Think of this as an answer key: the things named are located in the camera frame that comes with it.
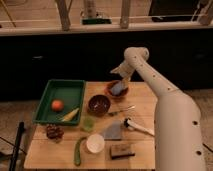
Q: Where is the green base stand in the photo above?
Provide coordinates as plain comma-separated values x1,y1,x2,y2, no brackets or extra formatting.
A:
82,18,112,25

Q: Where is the grey folded cloth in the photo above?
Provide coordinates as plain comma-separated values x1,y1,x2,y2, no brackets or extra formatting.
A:
100,120,122,140

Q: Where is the white dish brush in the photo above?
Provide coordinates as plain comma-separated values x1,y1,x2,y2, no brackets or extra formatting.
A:
124,118,154,136

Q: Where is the blue grey sponge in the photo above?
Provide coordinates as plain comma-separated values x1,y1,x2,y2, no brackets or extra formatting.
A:
110,81,124,96

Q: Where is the green plastic tray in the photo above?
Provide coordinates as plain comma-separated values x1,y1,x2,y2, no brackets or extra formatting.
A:
33,79,85,126

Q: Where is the black cable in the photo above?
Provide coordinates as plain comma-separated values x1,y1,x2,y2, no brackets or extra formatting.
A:
202,142,213,154

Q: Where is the yellow corn cob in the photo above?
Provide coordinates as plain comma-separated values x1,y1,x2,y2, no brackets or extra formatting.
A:
61,108,79,122

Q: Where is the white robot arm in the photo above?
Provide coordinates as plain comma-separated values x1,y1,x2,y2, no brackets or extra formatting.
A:
111,47,206,171

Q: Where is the small green cup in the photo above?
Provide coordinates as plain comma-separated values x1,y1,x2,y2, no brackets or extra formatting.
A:
82,117,94,132

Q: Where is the black pole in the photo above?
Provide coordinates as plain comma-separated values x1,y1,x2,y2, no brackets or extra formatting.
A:
9,122,25,171

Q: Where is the orange tomato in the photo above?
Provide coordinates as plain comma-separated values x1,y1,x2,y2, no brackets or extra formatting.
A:
51,100,64,112

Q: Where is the green cucumber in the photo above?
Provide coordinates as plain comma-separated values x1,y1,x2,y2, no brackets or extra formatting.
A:
74,137,87,166

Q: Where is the brown yellow scrub sponge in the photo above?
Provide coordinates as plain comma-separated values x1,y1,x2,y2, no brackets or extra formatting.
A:
110,144,135,159

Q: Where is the brown grape bunch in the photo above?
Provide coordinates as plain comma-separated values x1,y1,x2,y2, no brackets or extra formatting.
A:
46,125,64,140

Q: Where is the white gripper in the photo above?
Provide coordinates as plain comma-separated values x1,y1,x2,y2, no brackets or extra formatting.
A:
110,60,135,87

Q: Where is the dark purple bowl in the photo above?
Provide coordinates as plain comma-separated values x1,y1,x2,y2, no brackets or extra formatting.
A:
87,94,111,117

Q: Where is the white cup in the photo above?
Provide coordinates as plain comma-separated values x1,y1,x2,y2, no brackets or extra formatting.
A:
86,134,105,154

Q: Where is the metal fork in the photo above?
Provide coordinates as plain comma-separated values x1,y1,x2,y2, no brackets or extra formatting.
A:
108,105,135,116

